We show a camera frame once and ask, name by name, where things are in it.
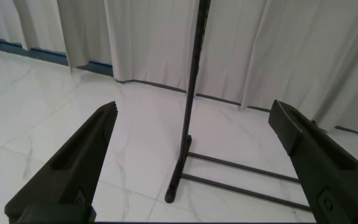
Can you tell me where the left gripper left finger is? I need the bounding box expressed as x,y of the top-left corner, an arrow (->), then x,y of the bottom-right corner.
4,100 -> 119,223

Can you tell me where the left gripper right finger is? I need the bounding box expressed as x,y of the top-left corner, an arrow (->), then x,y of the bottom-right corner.
268,99 -> 358,224

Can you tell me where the black clothes rack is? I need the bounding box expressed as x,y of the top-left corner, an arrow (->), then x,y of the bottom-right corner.
164,0 -> 358,213

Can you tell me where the white curtain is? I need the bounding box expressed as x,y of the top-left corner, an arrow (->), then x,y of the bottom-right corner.
0,0 -> 358,139

